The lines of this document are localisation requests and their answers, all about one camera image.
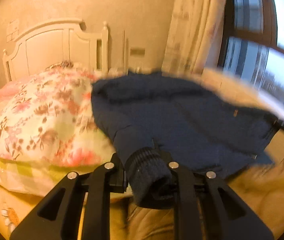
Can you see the embroidered decorative pillow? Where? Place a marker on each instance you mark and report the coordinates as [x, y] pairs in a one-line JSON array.
[[64, 64]]

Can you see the floral pink quilt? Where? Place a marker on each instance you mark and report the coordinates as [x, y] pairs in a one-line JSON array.
[[47, 129]]

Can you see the white standing lamp pole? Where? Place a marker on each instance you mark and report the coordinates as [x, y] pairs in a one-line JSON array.
[[125, 48]]

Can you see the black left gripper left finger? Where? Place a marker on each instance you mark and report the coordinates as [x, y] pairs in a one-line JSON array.
[[77, 207]]

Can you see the patterned cream curtain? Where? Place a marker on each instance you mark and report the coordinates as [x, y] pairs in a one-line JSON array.
[[194, 25]]

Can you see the navy blue puffer jacket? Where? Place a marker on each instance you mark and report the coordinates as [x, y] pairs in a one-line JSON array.
[[147, 115]]

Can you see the grey wall socket panel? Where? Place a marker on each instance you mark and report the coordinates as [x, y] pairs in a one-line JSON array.
[[135, 51]]

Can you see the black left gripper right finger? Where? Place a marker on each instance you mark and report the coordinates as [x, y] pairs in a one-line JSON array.
[[205, 207]]

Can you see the dark framed window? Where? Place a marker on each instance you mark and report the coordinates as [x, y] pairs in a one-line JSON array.
[[253, 45]]

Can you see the cream wooden headboard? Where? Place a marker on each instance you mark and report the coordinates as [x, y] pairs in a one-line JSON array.
[[54, 41]]

